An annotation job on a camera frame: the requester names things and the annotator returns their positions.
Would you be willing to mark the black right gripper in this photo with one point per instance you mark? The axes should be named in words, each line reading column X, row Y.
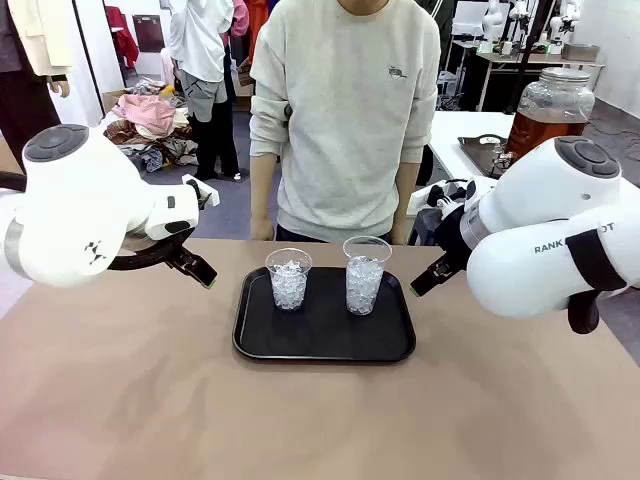
column 452, row 235

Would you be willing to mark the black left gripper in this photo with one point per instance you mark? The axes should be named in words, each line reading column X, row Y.
column 182, row 257

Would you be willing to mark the tall clear iced cup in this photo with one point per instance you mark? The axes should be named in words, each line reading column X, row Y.
column 365, row 285

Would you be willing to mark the short clear iced cup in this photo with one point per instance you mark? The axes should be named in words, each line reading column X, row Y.
column 289, row 280

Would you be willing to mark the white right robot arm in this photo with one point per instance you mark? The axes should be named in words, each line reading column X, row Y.
column 540, row 210

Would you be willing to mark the person's right forearm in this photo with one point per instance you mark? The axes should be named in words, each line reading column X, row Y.
column 262, row 185

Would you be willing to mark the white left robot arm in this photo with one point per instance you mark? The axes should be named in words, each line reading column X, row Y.
column 75, row 200

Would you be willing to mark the person's left forearm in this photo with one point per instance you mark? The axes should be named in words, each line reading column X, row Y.
column 406, row 192

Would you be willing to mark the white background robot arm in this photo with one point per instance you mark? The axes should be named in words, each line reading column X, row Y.
column 565, row 17
column 492, row 20

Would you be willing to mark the person's left hand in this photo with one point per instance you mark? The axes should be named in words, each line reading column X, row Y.
column 398, row 234

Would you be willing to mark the person's right hand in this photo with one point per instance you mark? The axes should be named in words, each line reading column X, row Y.
column 261, row 229

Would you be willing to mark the black stool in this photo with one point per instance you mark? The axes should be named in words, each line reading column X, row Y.
column 425, row 225

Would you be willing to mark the black plastic serving tray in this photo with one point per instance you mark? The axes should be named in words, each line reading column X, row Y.
column 325, row 340

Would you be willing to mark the dark metal tray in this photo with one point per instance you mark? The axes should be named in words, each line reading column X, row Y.
column 480, row 155

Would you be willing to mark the white side table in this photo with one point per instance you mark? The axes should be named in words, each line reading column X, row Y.
column 450, row 130

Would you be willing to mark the pile of colourful clothes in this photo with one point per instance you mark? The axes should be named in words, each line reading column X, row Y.
column 150, row 120

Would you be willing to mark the person in grey sweatshirt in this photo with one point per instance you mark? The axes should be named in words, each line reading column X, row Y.
column 345, row 125

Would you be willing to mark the glass tea dispenser jar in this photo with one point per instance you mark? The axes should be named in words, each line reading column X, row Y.
column 550, row 110

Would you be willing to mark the bystander in white shirt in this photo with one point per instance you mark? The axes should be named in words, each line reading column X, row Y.
column 200, row 50

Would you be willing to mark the background work table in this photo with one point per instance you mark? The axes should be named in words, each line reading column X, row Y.
column 500, row 59

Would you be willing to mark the red hanging garment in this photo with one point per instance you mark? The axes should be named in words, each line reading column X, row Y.
column 122, row 40

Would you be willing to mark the black box appliance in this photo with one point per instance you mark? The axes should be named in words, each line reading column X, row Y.
column 147, row 32

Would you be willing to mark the black vertical pole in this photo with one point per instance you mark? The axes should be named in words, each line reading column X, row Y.
column 532, row 50

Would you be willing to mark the bystander in dark jacket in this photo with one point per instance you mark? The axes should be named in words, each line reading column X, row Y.
column 440, row 20

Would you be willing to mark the grey metal bin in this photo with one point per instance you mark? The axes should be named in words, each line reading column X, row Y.
column 580, row 52

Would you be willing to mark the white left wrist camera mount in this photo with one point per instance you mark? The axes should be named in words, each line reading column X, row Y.
column 200, row 192

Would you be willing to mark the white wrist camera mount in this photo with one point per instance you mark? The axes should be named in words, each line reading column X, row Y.
column 452, row 192
column 200, row 192

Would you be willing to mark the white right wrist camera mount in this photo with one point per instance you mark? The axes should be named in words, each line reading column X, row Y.
column 452, row 192

